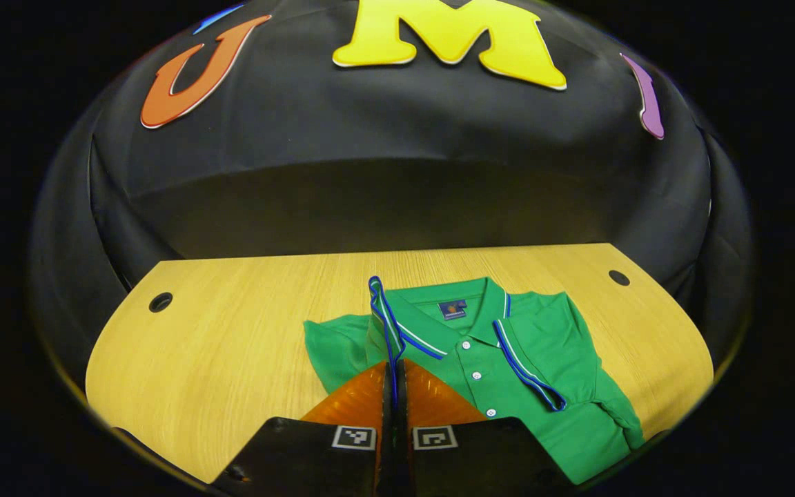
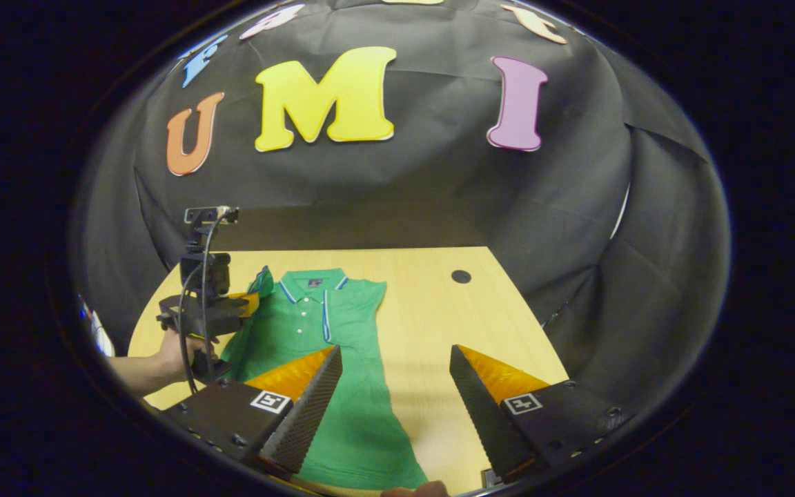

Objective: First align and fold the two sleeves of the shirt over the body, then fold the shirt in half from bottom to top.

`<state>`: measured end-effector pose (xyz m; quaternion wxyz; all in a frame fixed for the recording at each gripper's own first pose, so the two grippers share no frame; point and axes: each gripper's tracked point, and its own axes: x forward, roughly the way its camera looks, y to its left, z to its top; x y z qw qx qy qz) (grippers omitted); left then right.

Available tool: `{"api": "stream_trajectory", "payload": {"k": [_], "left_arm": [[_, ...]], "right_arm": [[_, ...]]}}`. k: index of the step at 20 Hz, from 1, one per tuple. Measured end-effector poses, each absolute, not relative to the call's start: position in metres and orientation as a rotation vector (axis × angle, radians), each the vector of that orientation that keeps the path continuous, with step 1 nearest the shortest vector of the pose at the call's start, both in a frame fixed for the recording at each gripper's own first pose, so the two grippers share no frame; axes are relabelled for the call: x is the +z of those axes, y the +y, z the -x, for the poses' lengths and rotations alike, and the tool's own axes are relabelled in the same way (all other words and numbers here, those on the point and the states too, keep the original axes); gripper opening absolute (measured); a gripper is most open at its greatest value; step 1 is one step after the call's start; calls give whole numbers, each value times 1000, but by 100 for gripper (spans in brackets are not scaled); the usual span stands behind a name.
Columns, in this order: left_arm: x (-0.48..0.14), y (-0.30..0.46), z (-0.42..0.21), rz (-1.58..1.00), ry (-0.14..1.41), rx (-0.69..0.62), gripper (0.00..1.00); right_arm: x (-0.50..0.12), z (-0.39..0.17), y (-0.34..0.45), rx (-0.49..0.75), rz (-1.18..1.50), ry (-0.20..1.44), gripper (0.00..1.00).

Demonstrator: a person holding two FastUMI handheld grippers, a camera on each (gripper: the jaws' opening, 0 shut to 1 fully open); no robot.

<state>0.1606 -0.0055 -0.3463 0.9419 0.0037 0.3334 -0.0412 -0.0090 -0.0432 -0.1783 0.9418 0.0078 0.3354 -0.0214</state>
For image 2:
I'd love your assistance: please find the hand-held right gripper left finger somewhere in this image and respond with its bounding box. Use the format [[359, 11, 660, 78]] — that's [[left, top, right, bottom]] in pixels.
[[161, 345, 343, 480]]

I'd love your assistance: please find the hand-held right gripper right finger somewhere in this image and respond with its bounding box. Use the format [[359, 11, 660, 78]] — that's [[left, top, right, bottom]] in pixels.
[[449, 345, 636, 484]]

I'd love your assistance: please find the green T-shirt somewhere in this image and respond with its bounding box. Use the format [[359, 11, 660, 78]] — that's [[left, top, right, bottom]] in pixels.
[[220, 266, 429, 491]]

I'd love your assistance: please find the black backdrop cloth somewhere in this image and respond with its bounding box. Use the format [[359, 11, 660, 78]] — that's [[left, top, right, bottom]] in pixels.
[[70, 0, 731, 408]]

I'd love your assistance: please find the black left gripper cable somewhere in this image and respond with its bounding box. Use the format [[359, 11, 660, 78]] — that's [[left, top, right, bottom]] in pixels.
[[177, 206, 239, 396]]

